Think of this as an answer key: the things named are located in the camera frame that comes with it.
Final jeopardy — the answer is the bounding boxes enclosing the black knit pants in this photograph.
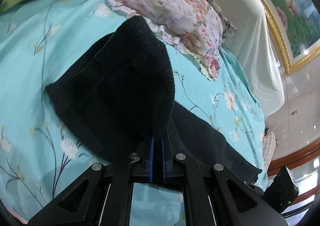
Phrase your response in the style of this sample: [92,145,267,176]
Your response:
[45,16,260,185]

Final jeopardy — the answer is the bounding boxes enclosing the wooden framed glass door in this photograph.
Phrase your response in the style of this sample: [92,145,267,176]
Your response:
[267,139,319,218]

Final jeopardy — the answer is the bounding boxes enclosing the plaid cloth beside bed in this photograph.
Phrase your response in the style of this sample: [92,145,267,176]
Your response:
[262,128,278,171]

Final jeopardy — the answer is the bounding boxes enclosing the turquoise floral bed sheet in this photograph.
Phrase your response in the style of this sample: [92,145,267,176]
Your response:
[1,0,265,222]

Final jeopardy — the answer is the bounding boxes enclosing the beige striped headboard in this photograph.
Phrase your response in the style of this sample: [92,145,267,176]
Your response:
[214,0,285,117]

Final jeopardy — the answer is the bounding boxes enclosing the gold framed landscape painting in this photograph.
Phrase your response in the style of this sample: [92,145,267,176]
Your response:
[261,0,319,73]

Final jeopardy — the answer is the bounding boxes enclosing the pink floral ruffled pillow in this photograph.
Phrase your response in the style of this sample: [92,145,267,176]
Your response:
[107,0,236,80]

